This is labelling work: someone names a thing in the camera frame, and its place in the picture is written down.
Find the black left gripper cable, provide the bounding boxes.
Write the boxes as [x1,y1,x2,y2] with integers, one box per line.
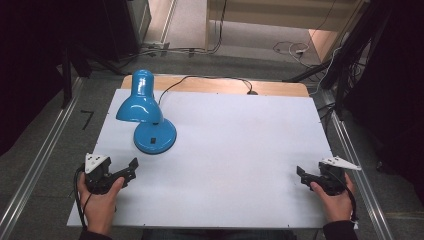
[73,165,95,231]

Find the white floor cable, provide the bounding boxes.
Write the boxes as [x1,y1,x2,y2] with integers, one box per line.
[272,40,321,69]

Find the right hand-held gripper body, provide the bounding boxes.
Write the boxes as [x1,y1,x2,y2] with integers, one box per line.
[314,155,363,197]

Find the aluminium floor rail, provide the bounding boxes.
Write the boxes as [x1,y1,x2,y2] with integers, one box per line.
[0,76,85,240]
[319,89,396,240]

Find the person's right hand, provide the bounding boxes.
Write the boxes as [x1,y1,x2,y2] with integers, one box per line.
[309,173,357,224]

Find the black stand with cables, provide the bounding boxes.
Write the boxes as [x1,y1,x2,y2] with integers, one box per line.
[283,0,394,116]

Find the person's left hand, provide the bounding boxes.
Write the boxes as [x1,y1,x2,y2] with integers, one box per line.
[76,172,126,236]

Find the white table cover board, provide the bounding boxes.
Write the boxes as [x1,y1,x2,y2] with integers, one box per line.
[66,88,359,230]

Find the dark curtain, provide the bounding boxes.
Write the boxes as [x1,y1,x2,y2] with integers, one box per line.
[0,0,111,158]
[343,0,424,204]

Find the blue desk lamp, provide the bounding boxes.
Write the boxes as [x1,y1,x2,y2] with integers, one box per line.
[115,69,178,156]

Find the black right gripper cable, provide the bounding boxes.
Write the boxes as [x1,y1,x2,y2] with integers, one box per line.
[328,169,361,223]

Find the black cabinet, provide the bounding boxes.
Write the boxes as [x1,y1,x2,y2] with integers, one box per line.
[101,0,153,63]

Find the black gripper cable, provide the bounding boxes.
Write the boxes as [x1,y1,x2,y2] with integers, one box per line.
[328,169,361,223]
[73,165,95,231]

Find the light wooden furniture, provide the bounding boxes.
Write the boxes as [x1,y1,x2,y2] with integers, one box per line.
[204,0,371,64]

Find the black metal stand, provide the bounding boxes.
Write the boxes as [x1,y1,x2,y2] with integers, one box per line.
[60,44,74,110]

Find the black lamp cable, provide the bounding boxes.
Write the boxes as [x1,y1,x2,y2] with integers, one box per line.
[157,75,259,106]

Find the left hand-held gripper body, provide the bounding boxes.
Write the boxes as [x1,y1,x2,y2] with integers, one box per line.
[82,152,125,196]

